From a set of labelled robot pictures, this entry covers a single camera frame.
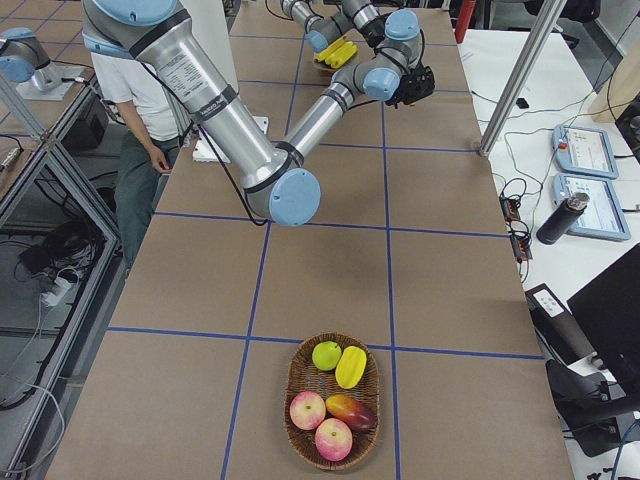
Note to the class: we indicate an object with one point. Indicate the black monitor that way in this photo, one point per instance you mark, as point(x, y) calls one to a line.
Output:
point(607, 311)

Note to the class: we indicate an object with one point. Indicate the near blue teach pendant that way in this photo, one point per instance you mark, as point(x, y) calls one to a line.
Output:
point(603, 217)

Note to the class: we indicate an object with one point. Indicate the yellow star fruit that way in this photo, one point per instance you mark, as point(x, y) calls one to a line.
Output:
point(351, 366)

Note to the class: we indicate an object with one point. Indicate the blue teach pendant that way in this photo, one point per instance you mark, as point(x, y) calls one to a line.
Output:
point(603, 217)
point(584, 151)

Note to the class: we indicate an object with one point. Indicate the white camera mast base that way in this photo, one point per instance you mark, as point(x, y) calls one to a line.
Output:
point(215, 150)

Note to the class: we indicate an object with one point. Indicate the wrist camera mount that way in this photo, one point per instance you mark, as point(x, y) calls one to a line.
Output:
point(413, 87)

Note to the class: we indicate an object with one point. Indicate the grey square plate orange rim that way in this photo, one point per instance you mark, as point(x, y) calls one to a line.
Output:
point(326, 68)

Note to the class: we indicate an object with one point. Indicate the woven wicker fruit basket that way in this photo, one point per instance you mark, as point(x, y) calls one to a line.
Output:
point(304, 376)

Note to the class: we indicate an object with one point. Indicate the red cylinder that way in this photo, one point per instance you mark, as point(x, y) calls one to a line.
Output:
point(465, 14)

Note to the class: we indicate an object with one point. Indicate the pink apple front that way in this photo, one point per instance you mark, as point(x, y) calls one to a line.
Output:
point(333, 439)

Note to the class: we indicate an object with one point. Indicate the dark red apple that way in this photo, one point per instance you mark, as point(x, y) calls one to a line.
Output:
point(351, 411)

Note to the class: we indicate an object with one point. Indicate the small black box device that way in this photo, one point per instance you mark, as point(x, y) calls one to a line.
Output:
point(522, 103)

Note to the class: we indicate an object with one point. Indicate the person in white shirt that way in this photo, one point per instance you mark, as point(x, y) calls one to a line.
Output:
point(148, 149)

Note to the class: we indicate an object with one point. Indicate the pink apple left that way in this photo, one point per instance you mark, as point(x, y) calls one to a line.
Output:
point(307, 410)

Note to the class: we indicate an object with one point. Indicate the black water bottle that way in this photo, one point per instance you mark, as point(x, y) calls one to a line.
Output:
point(565, 215)

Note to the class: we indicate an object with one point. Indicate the yellow banana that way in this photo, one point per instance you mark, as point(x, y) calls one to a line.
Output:
point(338, 53)
point(329, 50)
point(339, 58)

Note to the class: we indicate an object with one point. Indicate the far blue teach pendant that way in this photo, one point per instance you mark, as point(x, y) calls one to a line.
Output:
point(584, 151)

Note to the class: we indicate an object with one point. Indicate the pink apple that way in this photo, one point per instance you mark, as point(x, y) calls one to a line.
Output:
point(307, 410)
point(333, 439)

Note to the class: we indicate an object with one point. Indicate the green pear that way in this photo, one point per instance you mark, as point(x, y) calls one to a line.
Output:
point(326, 355)

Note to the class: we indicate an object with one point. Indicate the aluminium frame post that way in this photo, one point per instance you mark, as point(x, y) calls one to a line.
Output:
point(532, 48)

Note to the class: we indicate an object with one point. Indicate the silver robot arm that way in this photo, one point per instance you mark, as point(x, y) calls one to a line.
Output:
point(321, 32)
point(275, 183)

